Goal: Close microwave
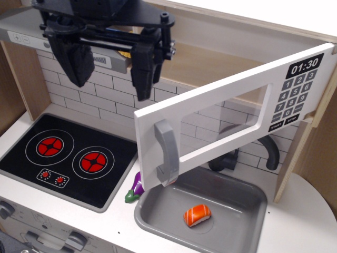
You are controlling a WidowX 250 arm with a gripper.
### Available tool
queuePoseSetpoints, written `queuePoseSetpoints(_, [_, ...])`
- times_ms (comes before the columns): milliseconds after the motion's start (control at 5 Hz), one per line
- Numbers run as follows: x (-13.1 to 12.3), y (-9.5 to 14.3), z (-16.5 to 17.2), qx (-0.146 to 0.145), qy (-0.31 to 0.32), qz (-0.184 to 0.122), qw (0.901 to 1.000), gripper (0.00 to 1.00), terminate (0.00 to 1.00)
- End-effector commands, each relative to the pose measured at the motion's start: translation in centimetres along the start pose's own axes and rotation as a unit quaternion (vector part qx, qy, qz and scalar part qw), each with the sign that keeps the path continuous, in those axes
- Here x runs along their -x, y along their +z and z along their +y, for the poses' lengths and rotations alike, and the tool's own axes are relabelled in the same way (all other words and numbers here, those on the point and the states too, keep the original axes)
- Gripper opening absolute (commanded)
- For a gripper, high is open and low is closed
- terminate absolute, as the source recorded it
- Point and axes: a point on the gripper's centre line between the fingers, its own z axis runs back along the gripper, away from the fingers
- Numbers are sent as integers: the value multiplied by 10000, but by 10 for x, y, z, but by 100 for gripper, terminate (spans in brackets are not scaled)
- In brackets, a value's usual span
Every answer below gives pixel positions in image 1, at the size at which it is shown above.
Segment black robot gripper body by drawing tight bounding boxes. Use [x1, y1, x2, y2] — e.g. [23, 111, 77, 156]
[32, 1, 175, 60]

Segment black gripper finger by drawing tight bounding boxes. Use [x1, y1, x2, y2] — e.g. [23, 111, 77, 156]
[131, 43, 162, 101]
[47, 35, 95, 87]

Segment white toy microwave door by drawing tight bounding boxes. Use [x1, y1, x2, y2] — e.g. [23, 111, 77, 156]
[134, 43, 336, 190]

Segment yellow toy shell pasta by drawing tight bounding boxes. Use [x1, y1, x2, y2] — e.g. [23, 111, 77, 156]
[117, 31, 134, 60]

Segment grey toy range hood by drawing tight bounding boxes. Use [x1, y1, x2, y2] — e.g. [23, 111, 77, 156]
[1, 7, 131, 74]

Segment black toy induction stove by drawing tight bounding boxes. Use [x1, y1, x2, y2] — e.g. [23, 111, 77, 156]
[1, 114, 137, 213]

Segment wooden toy kitchen cabinet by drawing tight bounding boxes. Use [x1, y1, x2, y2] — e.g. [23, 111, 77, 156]
[0, 0, 337, 203]

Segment dark grey toy faucet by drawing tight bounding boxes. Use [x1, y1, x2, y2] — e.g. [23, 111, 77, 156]
[208, 135, 280, 172]

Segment purple toy eggplant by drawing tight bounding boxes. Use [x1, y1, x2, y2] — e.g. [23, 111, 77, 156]
[124, 171, 144, 203]

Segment grey toy sink basin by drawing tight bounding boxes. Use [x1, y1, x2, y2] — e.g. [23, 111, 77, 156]
[134, 167, 267, 252]

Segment orange salmon sushi toy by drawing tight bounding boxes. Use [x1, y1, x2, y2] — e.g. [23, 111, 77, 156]
[183, 204, 212, 227]

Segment grey oven knob left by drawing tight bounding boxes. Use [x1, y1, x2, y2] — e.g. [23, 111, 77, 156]
[0, 201, 15, 220]

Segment grey oven knob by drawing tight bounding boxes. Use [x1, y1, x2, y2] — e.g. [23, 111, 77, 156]
[65, 231, 88, 251]
[0, 201, 15, 220]

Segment grey oven knob right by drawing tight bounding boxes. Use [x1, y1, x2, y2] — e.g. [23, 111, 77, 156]
[65, 231, 88, 251]

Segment grey microwave door handle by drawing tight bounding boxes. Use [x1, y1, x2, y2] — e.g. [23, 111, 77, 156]
[154, 120, 180, 187]

